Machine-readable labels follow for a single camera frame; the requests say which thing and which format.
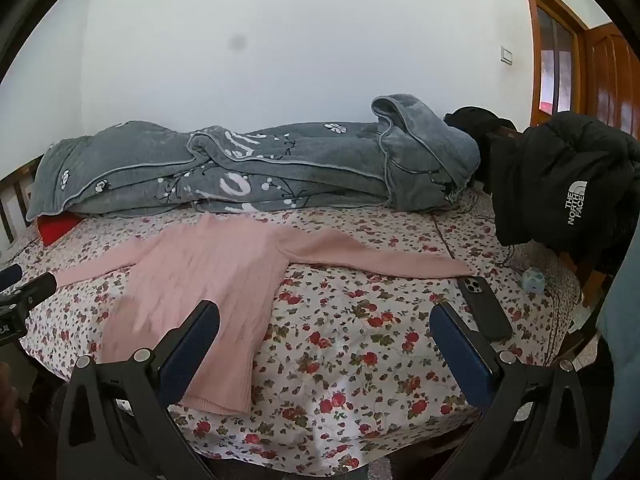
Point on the small light blue cube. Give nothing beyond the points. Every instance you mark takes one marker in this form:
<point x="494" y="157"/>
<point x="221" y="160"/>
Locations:
<point x="533" y="280"/>

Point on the wooden door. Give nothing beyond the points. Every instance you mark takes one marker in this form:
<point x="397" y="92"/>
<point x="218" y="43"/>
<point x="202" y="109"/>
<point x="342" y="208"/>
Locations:
<point x="612" y="75"/>

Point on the dark cloth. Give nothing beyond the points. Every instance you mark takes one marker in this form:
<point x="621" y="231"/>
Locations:
<point x="475" y="122"/>

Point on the grey blue cloth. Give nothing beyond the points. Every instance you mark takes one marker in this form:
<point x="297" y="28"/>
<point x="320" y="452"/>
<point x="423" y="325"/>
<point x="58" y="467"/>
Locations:
<point x="620" y="360"/>

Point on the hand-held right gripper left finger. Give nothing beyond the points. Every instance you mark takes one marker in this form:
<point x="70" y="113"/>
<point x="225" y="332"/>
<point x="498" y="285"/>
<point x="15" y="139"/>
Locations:
<point x="192" y="345"/>

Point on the pink knit sweater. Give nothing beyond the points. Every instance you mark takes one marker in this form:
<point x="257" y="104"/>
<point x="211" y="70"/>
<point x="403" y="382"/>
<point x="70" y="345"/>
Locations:
<point x="200" y="280"/>

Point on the wooden headboard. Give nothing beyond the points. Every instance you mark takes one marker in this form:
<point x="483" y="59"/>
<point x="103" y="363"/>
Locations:
<point x="10" y="195"/>

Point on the black smartphone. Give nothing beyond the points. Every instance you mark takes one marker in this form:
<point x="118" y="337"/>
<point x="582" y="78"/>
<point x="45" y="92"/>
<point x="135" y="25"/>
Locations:
<point x="484" y="306"/>

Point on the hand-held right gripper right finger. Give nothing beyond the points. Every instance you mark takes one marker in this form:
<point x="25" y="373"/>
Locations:
<point x="457" y="345"/>

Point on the red pillow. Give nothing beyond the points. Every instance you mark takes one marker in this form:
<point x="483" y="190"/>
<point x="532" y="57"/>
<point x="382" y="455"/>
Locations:
<point x="55" y="230"/>

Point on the black puffer jacket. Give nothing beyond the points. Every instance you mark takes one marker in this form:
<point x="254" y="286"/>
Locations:
<point x="550" y="185"/>

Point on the floral bed sheet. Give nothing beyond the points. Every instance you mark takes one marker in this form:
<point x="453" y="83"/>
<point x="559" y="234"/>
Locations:
<point x="350" y="320"/>

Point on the grey flower-print blanket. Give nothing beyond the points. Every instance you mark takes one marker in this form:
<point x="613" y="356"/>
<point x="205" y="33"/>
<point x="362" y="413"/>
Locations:
<point x="300" y="160"/>

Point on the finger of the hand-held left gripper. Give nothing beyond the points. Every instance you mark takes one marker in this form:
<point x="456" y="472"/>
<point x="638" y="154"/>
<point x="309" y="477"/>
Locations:
<point x="10" y="276"/>
<point x="35" y="289"/>

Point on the white light switch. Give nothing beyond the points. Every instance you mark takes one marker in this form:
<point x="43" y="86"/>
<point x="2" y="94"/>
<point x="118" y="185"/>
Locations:
<point x="506" y="55"/>

